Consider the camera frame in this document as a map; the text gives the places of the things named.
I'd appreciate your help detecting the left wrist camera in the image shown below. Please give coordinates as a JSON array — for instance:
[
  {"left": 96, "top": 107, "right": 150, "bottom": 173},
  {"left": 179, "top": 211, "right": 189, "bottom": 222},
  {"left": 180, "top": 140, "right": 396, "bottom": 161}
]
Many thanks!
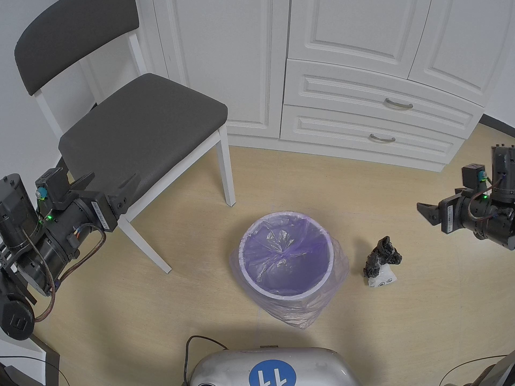
[{"left": 35, "top": 168, "right": 73, "bottom": 210}]

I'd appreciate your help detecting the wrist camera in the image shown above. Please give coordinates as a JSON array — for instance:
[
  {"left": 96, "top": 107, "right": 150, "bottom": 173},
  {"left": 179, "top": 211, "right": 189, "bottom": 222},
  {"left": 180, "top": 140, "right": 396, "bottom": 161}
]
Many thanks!
[
  {"left": 35, "top": 168, "right": 73, "bottom": 210},
  {"left": 461, "top": 163, "right": 489, "bottom": 194}
]

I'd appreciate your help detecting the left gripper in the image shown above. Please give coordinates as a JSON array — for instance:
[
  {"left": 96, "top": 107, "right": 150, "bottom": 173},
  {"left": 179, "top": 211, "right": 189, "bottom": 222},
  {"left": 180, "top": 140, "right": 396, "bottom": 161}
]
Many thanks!
[{"left": 20, "top": 172, "right": 139, "bottom": 296}]

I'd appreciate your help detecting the purple plastic bag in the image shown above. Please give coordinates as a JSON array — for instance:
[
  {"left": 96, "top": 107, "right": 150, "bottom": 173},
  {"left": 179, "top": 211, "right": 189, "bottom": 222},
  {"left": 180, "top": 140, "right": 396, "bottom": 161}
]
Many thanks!
[{"left": 229, "top": 211, "right": 350, "bottom": 329}]

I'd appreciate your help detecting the black cable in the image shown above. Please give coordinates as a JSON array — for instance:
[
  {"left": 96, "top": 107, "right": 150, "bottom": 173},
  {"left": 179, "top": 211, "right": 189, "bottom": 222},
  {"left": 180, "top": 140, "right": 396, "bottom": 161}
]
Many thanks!
[
  {"left": 440, "top": 354, "right": 509, "bottom": 386},
  {"left": 183, "top": 335, "right": 230, "bottom": 386},
  {"left": 0, "top": 356, "right": 71, "bottom": 386}
]

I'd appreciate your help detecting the clear printed wrapper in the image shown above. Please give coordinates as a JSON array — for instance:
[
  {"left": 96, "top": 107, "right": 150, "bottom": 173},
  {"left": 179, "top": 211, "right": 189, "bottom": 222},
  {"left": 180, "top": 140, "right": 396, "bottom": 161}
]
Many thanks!
[{"left": 367, "top": 265, "right": 398, "bottom": 288}]

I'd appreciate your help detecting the white wardrobe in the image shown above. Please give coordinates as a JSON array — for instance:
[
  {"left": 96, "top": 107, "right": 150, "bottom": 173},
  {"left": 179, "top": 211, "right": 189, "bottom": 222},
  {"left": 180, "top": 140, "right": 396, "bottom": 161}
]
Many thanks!
[{"left": 133, "top": 0, "right": 515, "bottom": 172}]

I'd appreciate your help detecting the white trash bin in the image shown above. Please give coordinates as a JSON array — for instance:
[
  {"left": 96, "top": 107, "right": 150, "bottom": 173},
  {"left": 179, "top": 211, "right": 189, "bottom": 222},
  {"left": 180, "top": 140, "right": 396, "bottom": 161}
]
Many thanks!
[{"left": 239, "top": 211, "right": 334, "bottom": 325}]

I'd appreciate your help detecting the grey padded white chair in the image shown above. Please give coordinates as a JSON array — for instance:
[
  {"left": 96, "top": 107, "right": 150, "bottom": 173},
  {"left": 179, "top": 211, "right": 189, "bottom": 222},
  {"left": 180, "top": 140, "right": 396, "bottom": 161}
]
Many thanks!
[{"left": 14, "top": 0, "right": 236, "bottom": 273}]

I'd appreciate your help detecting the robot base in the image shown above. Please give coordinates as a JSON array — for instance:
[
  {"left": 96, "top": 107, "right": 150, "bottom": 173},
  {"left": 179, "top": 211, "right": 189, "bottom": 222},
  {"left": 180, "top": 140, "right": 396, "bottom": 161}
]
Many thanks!
[{"left": 189, "top": 346, "right": 356, "bottom": 386}]

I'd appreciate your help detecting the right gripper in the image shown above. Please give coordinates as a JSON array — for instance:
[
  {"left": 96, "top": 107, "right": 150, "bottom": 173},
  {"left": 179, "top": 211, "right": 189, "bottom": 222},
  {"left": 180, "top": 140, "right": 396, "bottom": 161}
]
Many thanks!
[{"left": 416, "top": 193, "right": 515, "bottom": 251}]

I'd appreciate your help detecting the black plastic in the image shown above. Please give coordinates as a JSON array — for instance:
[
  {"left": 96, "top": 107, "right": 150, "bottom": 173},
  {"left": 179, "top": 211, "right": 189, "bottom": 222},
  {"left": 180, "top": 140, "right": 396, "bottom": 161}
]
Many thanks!
[{"left": 363, "top": 236, "right": 403, "bottom": 278}]

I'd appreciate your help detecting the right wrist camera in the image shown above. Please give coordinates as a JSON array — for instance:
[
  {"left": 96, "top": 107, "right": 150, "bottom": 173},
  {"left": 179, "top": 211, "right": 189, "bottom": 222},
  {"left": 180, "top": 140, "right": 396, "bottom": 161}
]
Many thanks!
[{"left": 461, "top": 163, "right": 489, "bottom": 194}]

